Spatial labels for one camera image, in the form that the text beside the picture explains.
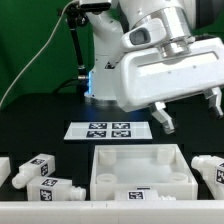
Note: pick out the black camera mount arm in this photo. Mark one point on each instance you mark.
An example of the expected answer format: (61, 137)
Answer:
(76, 17)

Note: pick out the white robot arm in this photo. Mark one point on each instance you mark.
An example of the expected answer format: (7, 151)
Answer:
(180, 18)

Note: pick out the white square tabletop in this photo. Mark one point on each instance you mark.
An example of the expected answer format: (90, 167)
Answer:
(159, 167)

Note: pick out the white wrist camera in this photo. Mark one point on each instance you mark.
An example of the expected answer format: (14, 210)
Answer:
(148, 34)

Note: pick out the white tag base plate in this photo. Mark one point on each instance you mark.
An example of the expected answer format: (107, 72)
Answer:
(108, 131)

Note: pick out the black camera on mount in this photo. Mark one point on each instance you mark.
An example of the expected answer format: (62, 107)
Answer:
(95, 5)

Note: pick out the white front fence bar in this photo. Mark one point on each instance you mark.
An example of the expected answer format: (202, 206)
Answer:
(113, 212)

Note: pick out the white fence bar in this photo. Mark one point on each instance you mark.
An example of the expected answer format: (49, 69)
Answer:
(5, 169)
(113, 212)

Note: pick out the white left fence bar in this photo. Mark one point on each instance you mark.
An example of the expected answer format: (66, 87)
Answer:
(5, 169)

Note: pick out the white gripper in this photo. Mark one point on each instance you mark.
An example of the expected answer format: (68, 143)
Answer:
(143, 78)

